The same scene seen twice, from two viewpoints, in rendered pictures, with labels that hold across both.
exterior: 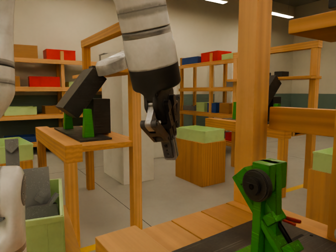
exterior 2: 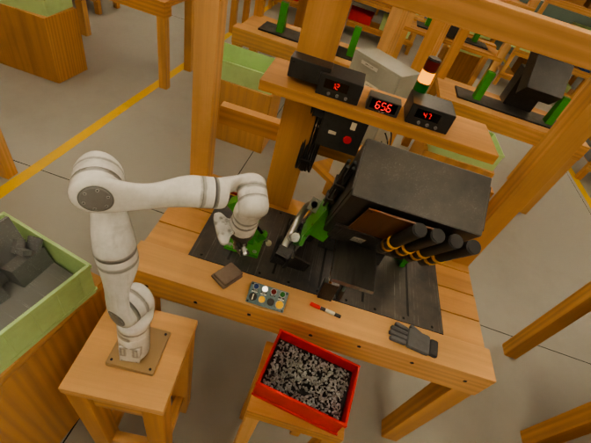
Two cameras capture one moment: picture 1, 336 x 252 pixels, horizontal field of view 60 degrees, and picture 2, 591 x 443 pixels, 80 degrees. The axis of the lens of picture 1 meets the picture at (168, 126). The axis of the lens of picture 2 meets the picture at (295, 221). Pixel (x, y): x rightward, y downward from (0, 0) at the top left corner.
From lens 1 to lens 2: 90 cm
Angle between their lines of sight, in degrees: 61
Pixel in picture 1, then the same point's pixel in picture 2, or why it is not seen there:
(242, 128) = (199, 127)
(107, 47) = not seen: outside the picture
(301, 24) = (269, 88)
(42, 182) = (10, 234)
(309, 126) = (253, 128)
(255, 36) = (215, 50)
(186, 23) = not seen: outside the picture
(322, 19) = (285, 92)
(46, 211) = (38, 258)
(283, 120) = (232, 119)
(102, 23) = not seen: outside the picture
